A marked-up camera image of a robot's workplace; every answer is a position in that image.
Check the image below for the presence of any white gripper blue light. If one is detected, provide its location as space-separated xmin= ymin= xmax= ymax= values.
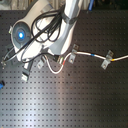
xmin=1 ymin=20 xmax=42 ymax=81

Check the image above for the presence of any white cable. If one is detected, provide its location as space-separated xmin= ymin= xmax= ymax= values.
xmin=43 ymin=51 xmax=128 ymax=74

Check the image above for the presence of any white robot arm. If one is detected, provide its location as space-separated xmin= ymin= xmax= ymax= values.
xmin=2 ymin=0 xmax=82 ymax=81

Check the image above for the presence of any metal cable clip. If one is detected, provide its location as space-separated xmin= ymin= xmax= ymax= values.
xmin=69 ymin=54 xmax=75 ymax=64
xmin=106 ymin=50 xmax=114 ymax=58
xmin=72 ymin=44 xmax=79 ymax=53
xmin=37 ymin=60 xmax=44 ymax=69
xmin=101 ymin=59 xmax=110 ymax=70

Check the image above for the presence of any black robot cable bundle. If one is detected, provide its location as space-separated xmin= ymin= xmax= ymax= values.
xmin=5 ymin=5 xmax=75 ymax=64

